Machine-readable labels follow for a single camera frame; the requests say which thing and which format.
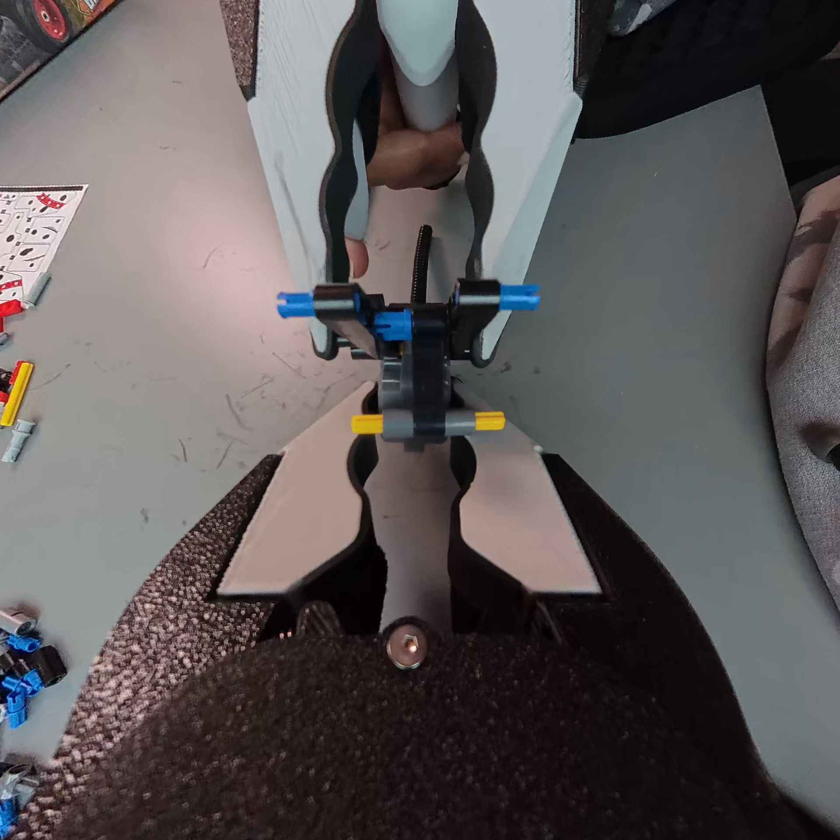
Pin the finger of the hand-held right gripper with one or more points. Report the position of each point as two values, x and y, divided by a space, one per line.
531 164
295 131

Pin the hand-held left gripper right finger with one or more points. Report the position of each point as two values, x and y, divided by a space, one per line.
525 525

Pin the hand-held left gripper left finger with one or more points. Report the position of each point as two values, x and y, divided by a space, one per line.
289 525

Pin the black toy brick assembly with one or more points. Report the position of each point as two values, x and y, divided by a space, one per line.
426 367

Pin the grey desk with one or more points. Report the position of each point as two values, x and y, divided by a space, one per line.
164 197

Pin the person's right hand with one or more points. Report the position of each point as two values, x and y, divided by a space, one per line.
420 157

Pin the printed toy box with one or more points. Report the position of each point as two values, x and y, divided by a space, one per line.
39 26

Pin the black pants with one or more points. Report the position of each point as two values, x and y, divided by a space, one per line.
722 52

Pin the white sticker sheet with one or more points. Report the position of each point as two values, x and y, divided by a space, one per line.
39 229

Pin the light grey toy pin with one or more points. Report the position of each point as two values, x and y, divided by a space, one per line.
18 441

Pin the yellow toy axle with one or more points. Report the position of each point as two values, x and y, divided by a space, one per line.
18 394

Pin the grey toy axle pin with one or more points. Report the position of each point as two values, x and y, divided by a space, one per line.
38 291

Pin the pile of blue black pins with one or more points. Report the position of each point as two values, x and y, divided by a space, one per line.
26 682

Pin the grey patterned hoodie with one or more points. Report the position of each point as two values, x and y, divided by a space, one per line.
807 394

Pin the pile of red white pieces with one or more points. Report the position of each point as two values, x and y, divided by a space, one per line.
5 387

